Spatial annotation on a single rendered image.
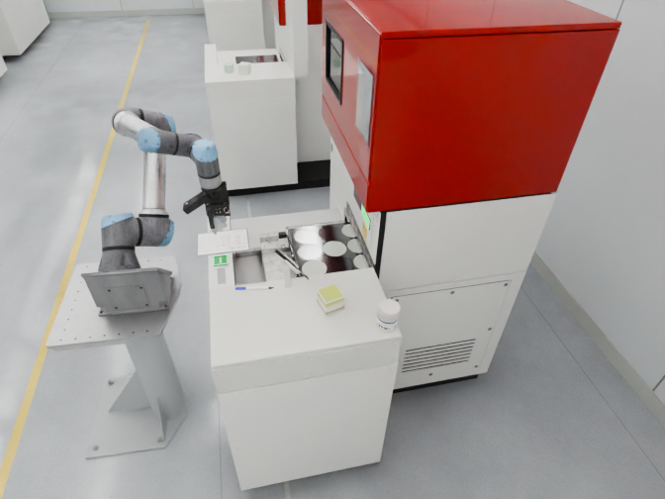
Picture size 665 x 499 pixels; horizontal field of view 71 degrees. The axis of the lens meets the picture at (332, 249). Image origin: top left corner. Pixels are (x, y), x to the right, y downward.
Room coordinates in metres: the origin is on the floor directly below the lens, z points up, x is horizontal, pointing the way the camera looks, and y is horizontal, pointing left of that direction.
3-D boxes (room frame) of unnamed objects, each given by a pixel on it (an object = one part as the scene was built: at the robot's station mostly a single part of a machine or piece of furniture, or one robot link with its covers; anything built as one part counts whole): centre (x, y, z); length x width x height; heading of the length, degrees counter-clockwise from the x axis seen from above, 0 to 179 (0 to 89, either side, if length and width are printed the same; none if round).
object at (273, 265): (1.43, 0.24, 0.87); 0.36 x 0.08 x 0.03; 13
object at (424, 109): (1.80, -0.38, 1.52); 0.81 x 0.75 x 0.59; 13
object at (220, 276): (1.47, 0.46, 0.89); 0.55 x 0.09 x 0.14; 13
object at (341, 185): (1.73, -0.08, 1.02); 0.82 x 0.03 x 0.40; 13
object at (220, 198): (1.35, 0.41, 1.25); 0.09 x 0.08 x 0.12; 103
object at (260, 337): (1.09, 0.10, 0.89); 0.62 x 0.35 x 0.14; 103
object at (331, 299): (1.12, 0.00, 1.00); 0.07 x 0.07 x 0.07; 28
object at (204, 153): (1.35, 0.42, 1.41); 0.09 x 0.08 x 0.11; 35
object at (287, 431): (1.39, 0.18, 0.41); 0.97 x 0.64 x 0.82; 13
